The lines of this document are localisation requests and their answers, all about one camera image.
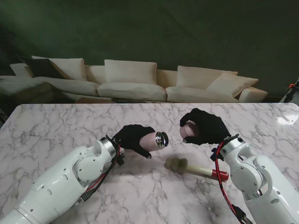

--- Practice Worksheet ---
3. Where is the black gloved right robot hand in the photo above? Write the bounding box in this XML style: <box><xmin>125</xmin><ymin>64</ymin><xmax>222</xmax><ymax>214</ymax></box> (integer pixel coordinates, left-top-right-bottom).
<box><xmin>179</xmin><ymin>108</ymin><xmax>231</xmax><ymax>146</ymax></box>

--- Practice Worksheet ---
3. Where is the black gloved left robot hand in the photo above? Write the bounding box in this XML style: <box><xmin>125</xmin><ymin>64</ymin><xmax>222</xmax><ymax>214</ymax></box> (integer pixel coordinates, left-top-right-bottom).
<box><xmin>114</xmin><ymin>124</ymin><xmax>156</xmax><ymax>160</ymax></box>

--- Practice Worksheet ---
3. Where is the pink thermos lid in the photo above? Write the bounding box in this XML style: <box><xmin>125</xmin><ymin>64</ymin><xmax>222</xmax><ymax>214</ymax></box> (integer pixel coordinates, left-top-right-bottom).
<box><xmin>180</xmin><ymin>120</ymin><xmax>199</xmax><ymax>138</ymax></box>

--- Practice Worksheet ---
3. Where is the pink thermos bottle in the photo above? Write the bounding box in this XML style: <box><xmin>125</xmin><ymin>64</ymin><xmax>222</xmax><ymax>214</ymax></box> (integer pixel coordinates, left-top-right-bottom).
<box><xmin>139</xmin><ymin>131</ymin><xmax>170</xmax><ymax>152</ymax></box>

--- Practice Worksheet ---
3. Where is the sponge cup brush red handle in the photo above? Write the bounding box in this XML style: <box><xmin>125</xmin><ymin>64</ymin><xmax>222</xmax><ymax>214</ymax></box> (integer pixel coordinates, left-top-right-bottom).
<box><xmin>164</xmin><ymin>157</ymin><xmax>230</xmax><ymax>182</ymax></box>

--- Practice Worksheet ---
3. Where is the cream fabric sofa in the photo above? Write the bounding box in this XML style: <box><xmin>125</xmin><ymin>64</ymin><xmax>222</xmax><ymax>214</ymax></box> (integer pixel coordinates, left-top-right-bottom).
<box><xmin>0</xmin><ymin>55</ymin><xmax>269</xmax><ymax>104</ymax></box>

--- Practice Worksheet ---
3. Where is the tilted cream throw cushion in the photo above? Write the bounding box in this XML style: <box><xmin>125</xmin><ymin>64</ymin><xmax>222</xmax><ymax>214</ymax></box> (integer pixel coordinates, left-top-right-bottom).
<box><xmin>206</xmin><ymin>72</ymin><xmax>259</xmax><ymax>98</ymax></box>

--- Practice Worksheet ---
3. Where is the wide cream back cushion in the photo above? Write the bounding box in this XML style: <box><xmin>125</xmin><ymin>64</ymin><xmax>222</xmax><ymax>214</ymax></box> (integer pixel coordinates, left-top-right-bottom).
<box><xmin>104</xmin><ymin>59</ymin><xmax>157</xmax><ymax>84</ymax></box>

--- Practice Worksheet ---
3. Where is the white device with orange part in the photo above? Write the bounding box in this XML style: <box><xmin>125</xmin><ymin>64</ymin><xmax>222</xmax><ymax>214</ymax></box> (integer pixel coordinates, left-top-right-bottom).
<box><xmin>279</xmin><ymin>79</ymin><xmax>299</xmax><ymax>103</ymax></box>

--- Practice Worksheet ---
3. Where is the dark brown cushion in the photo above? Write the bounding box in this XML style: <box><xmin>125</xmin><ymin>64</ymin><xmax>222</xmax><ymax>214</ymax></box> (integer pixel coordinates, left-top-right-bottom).
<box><xmin>18</xmin><ymin>56</ymin><xmax>64</xmax><ymax>79</ymax></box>

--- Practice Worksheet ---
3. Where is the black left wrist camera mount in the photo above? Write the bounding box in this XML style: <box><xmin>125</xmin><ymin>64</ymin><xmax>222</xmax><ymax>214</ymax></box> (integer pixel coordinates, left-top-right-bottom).
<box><xmin>116</xmin><ymin>152</ymin><xmax>126</xmax><ymax>167</ymax></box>

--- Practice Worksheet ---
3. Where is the red black left arm cable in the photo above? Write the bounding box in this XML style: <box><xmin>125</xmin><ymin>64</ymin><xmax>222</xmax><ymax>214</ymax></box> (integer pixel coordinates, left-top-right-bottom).
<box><xmin>76</xmin><ymin>144</ymin><xmax>122</xmax><ymax>206</ymax></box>

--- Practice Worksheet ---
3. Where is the red black arm cable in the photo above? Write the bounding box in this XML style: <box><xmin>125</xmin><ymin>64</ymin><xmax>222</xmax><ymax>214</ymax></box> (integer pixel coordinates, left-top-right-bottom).
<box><xmin>76</xmin><ymin>144</ymin><xmax>122</xmax><ymax>206</ymax></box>
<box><xmin>214</xmin><ymin>142</ymin><xmax>252</xmax><ymax>224</ymax></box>

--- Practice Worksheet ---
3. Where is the red black right arm cable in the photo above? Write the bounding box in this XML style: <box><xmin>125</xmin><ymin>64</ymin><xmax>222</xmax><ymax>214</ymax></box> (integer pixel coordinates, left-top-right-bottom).
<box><xmin>214</xmin><ymin>142</ymin><xmax>252</xmax><ymax>224</ymax></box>

